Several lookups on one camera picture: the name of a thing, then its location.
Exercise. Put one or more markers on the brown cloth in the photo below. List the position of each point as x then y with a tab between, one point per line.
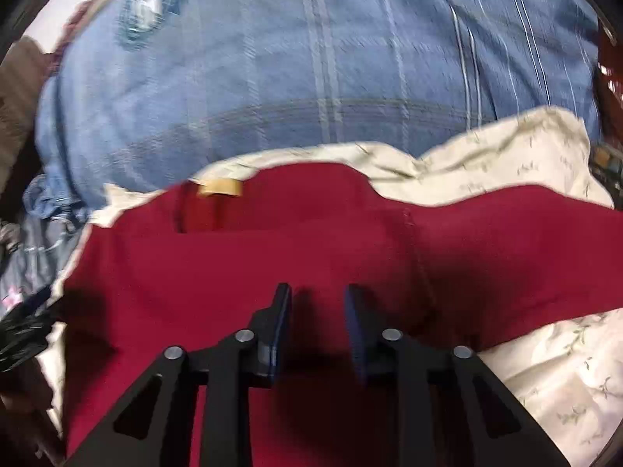
19	102

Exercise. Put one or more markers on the cream floral sheet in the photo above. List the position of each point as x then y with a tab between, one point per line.
550	365

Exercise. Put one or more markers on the dark red wooden furniture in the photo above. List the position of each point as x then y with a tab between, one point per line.
611	63

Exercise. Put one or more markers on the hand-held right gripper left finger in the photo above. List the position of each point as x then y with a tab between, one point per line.
278	331

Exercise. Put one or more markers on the black plastic bag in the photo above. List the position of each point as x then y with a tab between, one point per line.
22	335

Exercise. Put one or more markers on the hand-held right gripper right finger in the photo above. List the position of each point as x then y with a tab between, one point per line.
357	335

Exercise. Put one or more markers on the red garment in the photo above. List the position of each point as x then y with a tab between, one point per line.
311	253

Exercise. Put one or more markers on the grey floral cloth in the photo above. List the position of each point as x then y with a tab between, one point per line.
36	248

